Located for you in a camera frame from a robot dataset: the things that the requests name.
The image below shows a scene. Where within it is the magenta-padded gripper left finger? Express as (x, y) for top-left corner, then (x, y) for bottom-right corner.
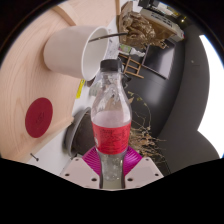
(59, 146), (102, 190)

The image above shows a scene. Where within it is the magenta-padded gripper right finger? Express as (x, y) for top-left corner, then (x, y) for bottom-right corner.
(123, 146), (165, 189)

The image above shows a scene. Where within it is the clear red-labelled drink bottle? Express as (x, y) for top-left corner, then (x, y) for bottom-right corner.
(90, 58), (133, 183)

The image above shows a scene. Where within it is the dried plant in grey pot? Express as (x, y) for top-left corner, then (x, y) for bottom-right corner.
(68, 93), (168, 168)

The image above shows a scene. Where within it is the grey plant saucer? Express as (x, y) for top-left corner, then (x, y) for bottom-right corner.
(63, 106), (93, 159)

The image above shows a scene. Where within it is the flat round red coaster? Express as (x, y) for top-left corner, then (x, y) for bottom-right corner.
(24, 97), (54, 139)

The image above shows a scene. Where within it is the yellow tag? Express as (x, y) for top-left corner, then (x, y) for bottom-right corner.
(75, 78), (87, 100)

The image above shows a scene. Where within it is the long ceiling light strip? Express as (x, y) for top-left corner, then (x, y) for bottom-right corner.
(197, 33), (224, 159)

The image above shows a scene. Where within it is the light wooden drawing board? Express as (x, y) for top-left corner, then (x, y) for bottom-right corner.
(0, 0), (121, 164)

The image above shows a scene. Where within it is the white ceramic cup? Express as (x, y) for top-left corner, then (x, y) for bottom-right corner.
(43, 25), (111, 82)

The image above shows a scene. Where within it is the small green-labelled plastic bottle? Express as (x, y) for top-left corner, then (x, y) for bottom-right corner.
(118, 43), (146, 58)

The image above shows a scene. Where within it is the metal spoon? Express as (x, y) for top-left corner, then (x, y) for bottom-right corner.
(88, 31), (129, 43)

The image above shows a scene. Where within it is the black wall screen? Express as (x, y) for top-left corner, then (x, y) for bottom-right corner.
(141, 43), (183, 81)

